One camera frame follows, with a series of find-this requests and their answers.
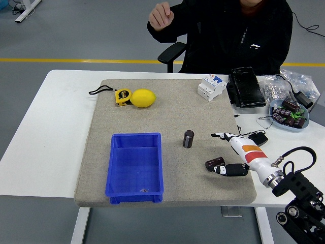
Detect person's right hand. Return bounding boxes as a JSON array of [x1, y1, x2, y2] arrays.
[[148, 2, 175, 32]]

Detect robot right hand white shell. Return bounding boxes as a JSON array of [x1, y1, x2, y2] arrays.
[[210, 132, 281, 184]]

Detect dark brown cylindrical battery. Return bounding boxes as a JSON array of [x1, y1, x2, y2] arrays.
[[205, 157, 226, 172]]

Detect dark cylindrical battery grey stripe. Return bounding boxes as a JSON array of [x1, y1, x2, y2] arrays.
[[182, 130, 195, 148]]

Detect blue plastic box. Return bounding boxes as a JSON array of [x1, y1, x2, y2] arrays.
[[105, 132, 165, 205]]

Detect small black flat device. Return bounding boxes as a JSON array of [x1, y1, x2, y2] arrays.
[[248, 130, 269, 147]]

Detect light blue bowl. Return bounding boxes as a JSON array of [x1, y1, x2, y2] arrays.
[[269, 99, 310, 133]]

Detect black office chair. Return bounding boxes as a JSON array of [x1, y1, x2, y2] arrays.
[[157, 42, 187, 74]]

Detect green plastic connectors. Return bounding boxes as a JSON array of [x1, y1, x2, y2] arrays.
[[290, 109, 305, 120]]

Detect black wrapped case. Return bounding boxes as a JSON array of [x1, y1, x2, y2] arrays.
[[225, 67, 267, 109]]

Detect clear plastic bag of parts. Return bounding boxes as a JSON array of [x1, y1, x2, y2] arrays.
[[258, 69, 321, 103]]

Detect white table leg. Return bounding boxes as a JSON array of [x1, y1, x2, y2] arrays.
[[254, 207, 275, 244], [70, 207, 91, 244]]

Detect person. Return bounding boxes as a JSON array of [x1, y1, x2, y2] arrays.
[[147, 0, 294, 76]]

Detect yellow lemon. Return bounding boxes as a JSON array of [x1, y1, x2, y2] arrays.
[[129, 88, 157, 108]]

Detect grey-brown mat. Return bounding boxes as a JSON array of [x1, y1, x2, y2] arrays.
[[74, 79, 257, 208]]

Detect white background desk leg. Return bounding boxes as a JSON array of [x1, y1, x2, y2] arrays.
[[14, 0, 43, 24]]

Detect thin black wire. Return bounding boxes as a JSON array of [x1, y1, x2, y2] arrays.
[[235, 114, 274, 135]]

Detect grey bracket under table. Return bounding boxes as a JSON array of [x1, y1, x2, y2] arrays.
[[220, 206, 243, 218]]

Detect black power adapter with cord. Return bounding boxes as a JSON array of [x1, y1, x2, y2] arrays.
[[274, 73, 314, 110]]

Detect white circuit breaker blue switch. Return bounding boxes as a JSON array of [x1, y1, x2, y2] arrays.
[[197, 74, 228, 102]]

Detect yellow tape measure black strap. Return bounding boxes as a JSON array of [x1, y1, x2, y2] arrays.
[[88, 85, 133, 107]]

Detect black floor cable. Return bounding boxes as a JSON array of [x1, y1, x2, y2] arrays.
[[291, 11, 325, 39]]

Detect background floor cables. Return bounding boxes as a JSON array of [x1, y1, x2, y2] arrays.
[[11, 2, 35, 15]]

